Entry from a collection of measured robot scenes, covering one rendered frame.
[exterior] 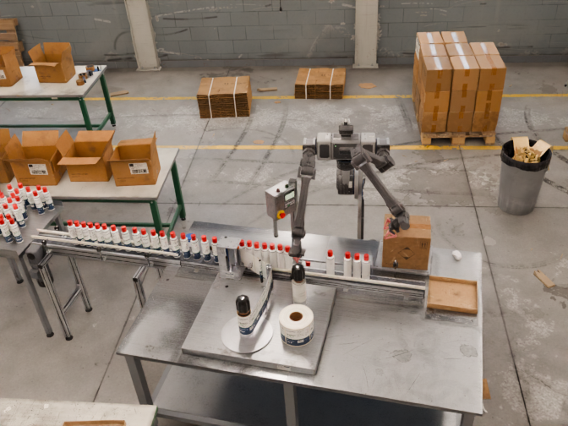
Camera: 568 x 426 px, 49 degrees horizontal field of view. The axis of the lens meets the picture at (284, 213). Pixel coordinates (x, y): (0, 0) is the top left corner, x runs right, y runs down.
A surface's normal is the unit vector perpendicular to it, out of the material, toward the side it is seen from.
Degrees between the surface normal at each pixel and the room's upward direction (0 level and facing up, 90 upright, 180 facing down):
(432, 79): 90
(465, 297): 0
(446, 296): 0
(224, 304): 0
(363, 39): 90
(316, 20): 90
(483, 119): 90
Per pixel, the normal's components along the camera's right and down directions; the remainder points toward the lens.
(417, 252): -0.17, 0.59
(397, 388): -0.06, -0.80
